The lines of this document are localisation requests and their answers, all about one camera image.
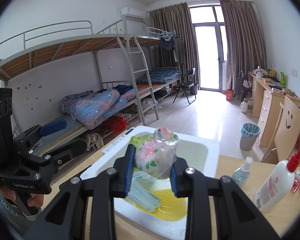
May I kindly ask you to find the glass balcony door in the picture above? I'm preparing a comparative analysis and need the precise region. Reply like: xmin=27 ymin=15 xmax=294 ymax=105
xmin=190 ymin=3 xmax=228 ymax=92

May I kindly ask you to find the blue spray bottle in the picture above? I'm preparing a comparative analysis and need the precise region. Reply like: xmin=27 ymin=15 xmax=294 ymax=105
xmin=231 ymin=157 xmax=253 ymax=187

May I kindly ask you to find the right brown curtain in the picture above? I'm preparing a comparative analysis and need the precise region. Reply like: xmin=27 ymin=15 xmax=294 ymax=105
xmin=220 ymin=0 xmax=267 ymax=90

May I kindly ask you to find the white air conditioner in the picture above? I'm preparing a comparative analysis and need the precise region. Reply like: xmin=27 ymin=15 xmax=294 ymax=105
xmin=121 ymin=7 xmax=146 ymax=20

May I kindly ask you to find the white thermos jug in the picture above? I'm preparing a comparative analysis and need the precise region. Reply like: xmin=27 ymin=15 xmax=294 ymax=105
xmin=241 ymin=98 xmax=249 ymax=114

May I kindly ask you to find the metal bunk bed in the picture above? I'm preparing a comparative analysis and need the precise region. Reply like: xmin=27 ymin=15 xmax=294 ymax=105
xmin=0 ymin=16 xmax=173 ymax=156

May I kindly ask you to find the blue orange quilt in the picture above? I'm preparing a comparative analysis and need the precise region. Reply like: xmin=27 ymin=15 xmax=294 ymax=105
xmin=61 ymin=85 xmax=135 ymax=130

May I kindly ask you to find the blue face masks stack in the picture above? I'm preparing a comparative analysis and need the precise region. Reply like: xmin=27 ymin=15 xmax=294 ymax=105
xmin=128 ymin=171 xmax=160 ymax=213

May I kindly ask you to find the brown curtain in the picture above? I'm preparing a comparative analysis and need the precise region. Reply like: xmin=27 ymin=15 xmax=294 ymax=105
xmin=220 ymin=0 xmax=267 ymax=90
xmin=149 ymin=3 xmax=200 ymax=83

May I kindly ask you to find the floral plastic packet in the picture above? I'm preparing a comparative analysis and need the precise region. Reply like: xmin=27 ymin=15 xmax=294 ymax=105
xmin=129 ymin=127 xmax=179 ymax=179

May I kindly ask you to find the grey trash bin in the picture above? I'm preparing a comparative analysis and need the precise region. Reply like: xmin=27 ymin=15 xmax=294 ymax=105
xmin=239 ymin=123 xmax=261 ymax=151

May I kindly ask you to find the white styrofoam box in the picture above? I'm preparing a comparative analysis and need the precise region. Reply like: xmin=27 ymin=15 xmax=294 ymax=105
xmin=79 ymin=125 xmax=220 ymax=240

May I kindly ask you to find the wooden desk with drawers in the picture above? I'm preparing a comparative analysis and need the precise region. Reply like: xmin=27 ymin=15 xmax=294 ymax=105
xmin=249 ymin=73 xmax=285 ymax=147

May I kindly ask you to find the yellow foam net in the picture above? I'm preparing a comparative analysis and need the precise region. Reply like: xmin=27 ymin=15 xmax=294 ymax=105
xmin=135 ymin=189 xmax=187 ymax=222

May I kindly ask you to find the white lotion pump bottle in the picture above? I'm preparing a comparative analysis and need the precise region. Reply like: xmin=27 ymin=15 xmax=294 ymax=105
xmin=253 ymin=137 xmax=300 ymax=211

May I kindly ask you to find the white remote control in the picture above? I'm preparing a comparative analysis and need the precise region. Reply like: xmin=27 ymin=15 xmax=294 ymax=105
xmin=102 ymin=127 xmax=135 ymax=154

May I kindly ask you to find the left hand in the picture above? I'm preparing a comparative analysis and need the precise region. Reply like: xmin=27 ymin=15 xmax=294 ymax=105
xmin=0 ymin=186 xmax=44 ymax=210

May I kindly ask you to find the black folding chair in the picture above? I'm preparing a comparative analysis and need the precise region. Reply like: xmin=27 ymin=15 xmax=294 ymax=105
xmin=173 ymin=68 xmax=196 ymax=105

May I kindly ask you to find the red plastic bag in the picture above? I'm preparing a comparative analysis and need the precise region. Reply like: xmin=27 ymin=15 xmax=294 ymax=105
xmin=101 ymin=115 xmax=127 ymax=133

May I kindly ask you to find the wooden chair smiley back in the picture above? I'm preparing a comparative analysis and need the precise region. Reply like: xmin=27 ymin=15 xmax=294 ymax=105
xmin=261 ymin=96 xmax=300 ymax=164

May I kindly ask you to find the left brown curtain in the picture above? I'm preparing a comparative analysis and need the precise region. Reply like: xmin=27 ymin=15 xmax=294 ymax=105
xmin=149 ymin=3 xmax=200 ymax=83

